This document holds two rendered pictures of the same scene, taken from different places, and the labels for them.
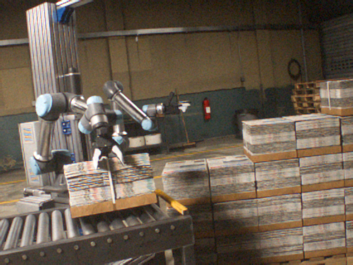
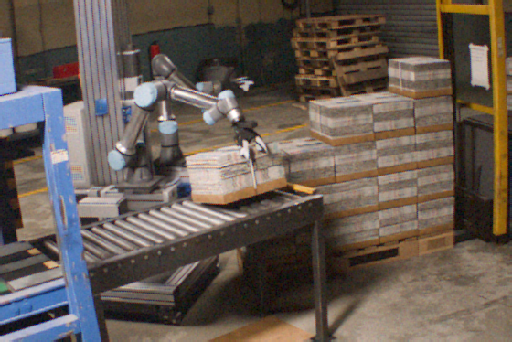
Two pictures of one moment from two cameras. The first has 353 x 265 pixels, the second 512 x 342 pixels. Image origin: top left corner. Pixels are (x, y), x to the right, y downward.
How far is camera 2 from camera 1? 216 cm
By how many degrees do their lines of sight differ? 20
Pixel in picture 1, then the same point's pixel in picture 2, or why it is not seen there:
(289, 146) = (367, 129)
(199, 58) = not seen: outside the picture
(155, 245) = (298, 220)
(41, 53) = (95, 28)
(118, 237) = (273, 215)
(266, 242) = (345, 229)
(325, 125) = (400, 107)
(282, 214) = (359, 198)
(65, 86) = (122, 66)
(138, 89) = (52, 32)
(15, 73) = not seen: outside the picture
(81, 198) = (229, 186)
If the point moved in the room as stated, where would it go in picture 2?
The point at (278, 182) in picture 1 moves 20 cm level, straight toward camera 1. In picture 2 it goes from (356, 165) to (363, 174)
